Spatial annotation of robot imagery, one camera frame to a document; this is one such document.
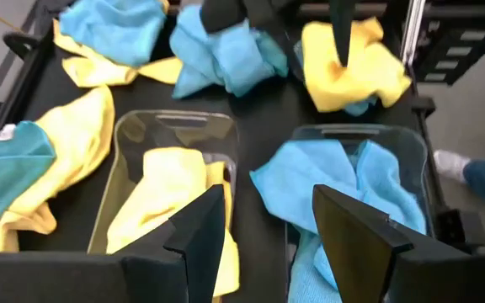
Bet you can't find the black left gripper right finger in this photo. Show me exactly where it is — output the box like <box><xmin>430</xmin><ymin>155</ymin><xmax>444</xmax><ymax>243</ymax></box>
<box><xmin>312</xmin><ymin>184</ymin><xmax>414</xmax><ymax>303</ymax></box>

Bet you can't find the silver frame bracket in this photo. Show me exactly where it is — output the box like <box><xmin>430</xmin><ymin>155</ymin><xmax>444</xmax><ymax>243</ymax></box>
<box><xmin>400</xmin><ymin>0</ymin><xmax>427</xmax><ymax>68</ymax></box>

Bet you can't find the clear plastic basket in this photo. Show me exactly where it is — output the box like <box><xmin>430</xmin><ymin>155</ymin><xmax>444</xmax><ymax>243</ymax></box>
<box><xmin>284</xmin><ymin>124</ymin><xmax>435</xmax><ymax>303</ymax></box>
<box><xmin>87</xmin><ymin>109</ymin><xmax>240</xmax><ymax>258</ymax></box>

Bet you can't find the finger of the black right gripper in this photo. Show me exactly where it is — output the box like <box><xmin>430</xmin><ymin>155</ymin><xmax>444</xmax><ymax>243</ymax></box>
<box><xmin>258</xmin><ymin>0</ymin><xmax>305</xmax><ymax>81</ymax></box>
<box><xmin>328</xmin><ymin>0</ymin><xmax>358</xmax><ymax>67</ymax></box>

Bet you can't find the black rail clamp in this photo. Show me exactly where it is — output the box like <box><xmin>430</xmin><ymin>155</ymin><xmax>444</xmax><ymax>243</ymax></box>
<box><xmin>410</xmin><ymin>95</ymin><xmax>437</xmax><ymax>120</ymax></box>

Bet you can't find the black slotted bracket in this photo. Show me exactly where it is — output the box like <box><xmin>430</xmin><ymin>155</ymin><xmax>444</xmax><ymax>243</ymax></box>
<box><xmin>410</xmin><ymin>0</ymin><xmax>485</xmax><ymax>85</ymax></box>

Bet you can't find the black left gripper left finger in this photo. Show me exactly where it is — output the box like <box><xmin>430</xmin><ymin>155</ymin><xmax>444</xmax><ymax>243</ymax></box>
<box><xmin>163</xmin><ymin>184</ymin><xmax>227</xmax><ymax>303</ymax></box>

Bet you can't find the person's foot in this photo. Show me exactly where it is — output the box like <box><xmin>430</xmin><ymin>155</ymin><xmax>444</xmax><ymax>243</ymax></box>
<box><xmin>433</xmin><ymin>149</ymin><xmax>472</xmax><ymax>184</ymax></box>

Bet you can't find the yellow microfiber towel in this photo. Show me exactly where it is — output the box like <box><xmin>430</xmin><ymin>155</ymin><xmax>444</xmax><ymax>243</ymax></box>
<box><xmin>52</xmin><ymin>19</ymin><xmax>184</xmax><ymax>89</ymax></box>
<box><xmin>106</xmin><ymin>146</ymin><xmax>240</xmax><ymax>298</ymax></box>
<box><xmin>300</xmin><ymin>16</ymin><xmax>413</xmax><ymax>114</ymax></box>
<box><xmin>0</xmin><ymin>85</ymin><xmax>116</xmax><ymax>253</ymax></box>

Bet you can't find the black table mat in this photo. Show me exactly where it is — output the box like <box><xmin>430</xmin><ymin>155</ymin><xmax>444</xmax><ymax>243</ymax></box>
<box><xmin>0</xmin><ymin>24</ymin><xmax>437</xmax><ymax>303</ymax></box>

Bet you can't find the light blue microfiber towel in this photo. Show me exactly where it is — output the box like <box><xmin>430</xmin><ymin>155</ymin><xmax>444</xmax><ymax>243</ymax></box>
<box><xmin>287</xmin><ymin>226</ymin><xmax>343</xmax><ymax>303</ymax></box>
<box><xmin>168</xmin><ymin>3</ymin><xmax>290</xmax><ymax>100</ymax></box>
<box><xmin>58</xmin><ymin>0</ymin><xmax>168</xmax><ymax>68</ymax></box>
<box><xmin>342</xmin><ymin>97</ymin><xmax>379</xmax><ymax>118</ymax></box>
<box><xmin>249</xmin><ymin>138</ymin><xmax>428</xmax><ymax>237</ymax></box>

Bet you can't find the teal microfiber towel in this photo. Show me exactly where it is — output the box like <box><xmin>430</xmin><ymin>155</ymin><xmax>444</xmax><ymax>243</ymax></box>
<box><xmin>0</xmin><ymin>120</ymin><xmax>57</xmax><ymax>249</ymax></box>
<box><xmin>255</xmin><ymin>29</ymin><xmax>290</xmax><ymax>79</ymax></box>

